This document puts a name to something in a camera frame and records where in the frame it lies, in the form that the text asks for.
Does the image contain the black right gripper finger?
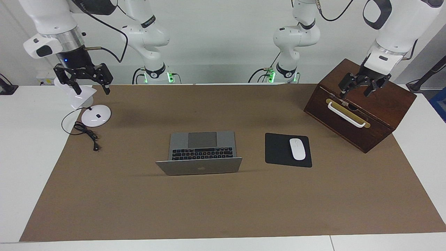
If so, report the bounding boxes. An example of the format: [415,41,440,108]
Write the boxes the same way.
[54,69,83,95]
[92,64,114,95]

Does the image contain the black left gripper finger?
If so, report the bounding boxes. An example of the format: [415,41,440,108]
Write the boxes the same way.
[339,73,359,99]
[364,79,384,97]

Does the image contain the white desk lamp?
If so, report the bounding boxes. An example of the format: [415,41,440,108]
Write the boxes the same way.
[53,76,112,127]

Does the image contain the black stand leg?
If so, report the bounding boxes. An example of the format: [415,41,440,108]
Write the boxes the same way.
[406,54,446,93]

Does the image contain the white computer mouse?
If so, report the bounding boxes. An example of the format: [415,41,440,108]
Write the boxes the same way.
[290,138,306,161]

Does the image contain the black right base cable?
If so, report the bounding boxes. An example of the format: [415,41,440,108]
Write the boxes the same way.
[132,67,145,85]

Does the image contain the brown table mat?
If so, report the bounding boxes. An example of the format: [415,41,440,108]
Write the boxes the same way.
[19,84,446,242]

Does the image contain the dark brown wooden box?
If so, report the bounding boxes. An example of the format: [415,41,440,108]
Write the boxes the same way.
[303,58,417,154]

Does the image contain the black lamp power cable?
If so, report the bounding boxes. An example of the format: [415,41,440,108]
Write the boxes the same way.
[61,107,100,152]

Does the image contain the white box handle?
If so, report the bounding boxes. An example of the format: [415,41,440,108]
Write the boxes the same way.
[328,101,367,128]

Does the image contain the black left base cable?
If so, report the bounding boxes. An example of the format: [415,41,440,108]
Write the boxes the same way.
[248,52,281,83]

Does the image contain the blue object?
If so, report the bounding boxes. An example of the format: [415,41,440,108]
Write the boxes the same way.
[429,87,446,122]

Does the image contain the brass handle plate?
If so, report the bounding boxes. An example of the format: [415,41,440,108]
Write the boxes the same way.
[325,98,371,129]

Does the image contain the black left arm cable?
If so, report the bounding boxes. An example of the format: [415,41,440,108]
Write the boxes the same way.
[315,0,418,61]

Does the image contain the black base cable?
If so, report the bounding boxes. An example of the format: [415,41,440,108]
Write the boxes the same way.
[248,52,281,83]
[132,67,145,85]

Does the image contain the black table clamp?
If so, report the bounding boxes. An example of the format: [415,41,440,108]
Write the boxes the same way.
[0,73,18,95]

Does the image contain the silver grey laptop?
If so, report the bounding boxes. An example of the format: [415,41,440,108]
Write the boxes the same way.
[155,131,243,176]

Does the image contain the white wall power strip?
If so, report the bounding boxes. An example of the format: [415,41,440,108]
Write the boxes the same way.
[36,71,58,86]

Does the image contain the black mouse pad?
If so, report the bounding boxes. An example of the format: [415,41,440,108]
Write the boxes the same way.
[265,132,313,168]

